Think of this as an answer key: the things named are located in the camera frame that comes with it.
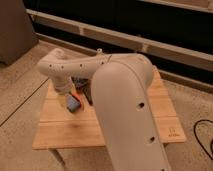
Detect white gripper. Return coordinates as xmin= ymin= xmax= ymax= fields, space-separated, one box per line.
xmin=53 ymin=78 xmax=93 ymax=105

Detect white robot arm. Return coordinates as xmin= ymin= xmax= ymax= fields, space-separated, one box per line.
xmin=37 ymin=49 xmax=171 ymax=171

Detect clear plastic bottle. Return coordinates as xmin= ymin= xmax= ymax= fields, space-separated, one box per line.
xmin=96 ymin=48 xmax=104 ymax=55

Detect wooden folding table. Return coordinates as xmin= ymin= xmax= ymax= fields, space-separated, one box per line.
xmin=32 ymin=67 xmax=186 ymax=150

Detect metal table leg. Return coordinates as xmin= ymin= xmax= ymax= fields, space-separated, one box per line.
xmin=49 ymin=149 xmax=66 ymax=168

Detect black cable on floor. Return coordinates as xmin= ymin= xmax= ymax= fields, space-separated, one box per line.
xmin=193 ymin=119 xmax=213 ymax=160

